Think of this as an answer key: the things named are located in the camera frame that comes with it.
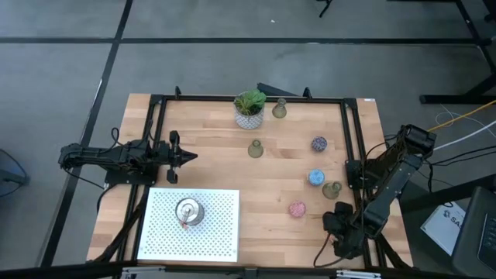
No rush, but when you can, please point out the white perforated metal shelf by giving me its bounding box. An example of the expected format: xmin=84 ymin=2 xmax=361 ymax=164
xmin=137 ymin=187 xmax=241 ymax=264

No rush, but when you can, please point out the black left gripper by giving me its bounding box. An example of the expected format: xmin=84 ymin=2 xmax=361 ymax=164
xmin=157 ymin=130 xmax=198 ymax=184

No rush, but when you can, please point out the black desk frame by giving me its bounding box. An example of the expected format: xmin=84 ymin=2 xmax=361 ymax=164
xmin=419 ymin=0 xmax=496 ymax=105

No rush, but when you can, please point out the green ribbed glass candle holder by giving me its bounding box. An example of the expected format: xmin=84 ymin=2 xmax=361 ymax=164
xmin=247 ymin=139 xmax=264 ymax=159
xmin=322 ymin=181 xmax=343 ymax=201
xmin=271 ymin=98 xmax=288 ymax=119

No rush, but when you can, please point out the plant in triangle-patterned pot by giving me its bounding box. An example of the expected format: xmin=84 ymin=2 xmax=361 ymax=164
xmin=233 ymin=88 xmax=267 ymax=131

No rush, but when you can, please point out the white printed paper box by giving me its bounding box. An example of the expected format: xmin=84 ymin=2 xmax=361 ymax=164
xmin=420 ymin=201 xmax=467 ymax=257

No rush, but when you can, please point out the black table beam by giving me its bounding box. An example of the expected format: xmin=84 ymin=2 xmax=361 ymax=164
xmin=398 ymin=173 xmax=496 ymax=215

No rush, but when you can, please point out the clear glass jar candle holder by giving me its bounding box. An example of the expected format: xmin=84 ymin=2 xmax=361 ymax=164
xmin=174 ymin=196 xmax=205 ymax=230

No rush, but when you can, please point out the grey chair base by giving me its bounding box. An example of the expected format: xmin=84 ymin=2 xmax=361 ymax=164
xmin=0 ymin=149 xmax=30 ymax=198

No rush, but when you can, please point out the black tripod leg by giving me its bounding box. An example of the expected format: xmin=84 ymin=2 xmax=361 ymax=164
xmin=315 ymin=0 xmax=335 ymax=19

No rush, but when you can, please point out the thin white cable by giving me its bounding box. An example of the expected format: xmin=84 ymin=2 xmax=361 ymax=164
xmin=434 ymin=103 xmax=496 ymax=137

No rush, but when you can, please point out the blue patterned round tin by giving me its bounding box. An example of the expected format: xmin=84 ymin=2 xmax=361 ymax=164
xmin=308 ymin=168 xmax=326 ymax=187

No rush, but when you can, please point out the pink patterned round tin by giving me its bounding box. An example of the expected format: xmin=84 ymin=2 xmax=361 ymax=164
xmin=288 ymin=200 xmax=307 ymax=219

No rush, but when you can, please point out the black crossbar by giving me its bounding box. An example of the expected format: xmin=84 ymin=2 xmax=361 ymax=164
xmin=0 ymin=260 xmax=496 ymax=279

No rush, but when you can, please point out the thick white cable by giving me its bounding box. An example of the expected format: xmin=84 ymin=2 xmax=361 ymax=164
xmin=432 ymin=120 xmax=496 ymax=151

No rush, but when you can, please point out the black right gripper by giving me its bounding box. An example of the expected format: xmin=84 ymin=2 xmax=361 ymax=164
xmin=322 ymin=200 xmax=367 ymax=260

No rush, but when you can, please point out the yellow cable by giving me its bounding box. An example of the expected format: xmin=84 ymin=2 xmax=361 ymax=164
xmin=428 ymin=99 xmax=496 ymax=133

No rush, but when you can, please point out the black right gripper cable loop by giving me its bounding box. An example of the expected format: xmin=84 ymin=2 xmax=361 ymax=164
xmin=312 ymin=232 xmax=352 ymax=269

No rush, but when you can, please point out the purple patterned round tin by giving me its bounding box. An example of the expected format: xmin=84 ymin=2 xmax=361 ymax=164
xmin=311 ymin=136 xmax=329 ymax=153

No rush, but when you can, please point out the black aluminium table frame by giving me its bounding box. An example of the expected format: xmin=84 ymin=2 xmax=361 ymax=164
xmin=87 ymin=85 xmax=414 ymax=272

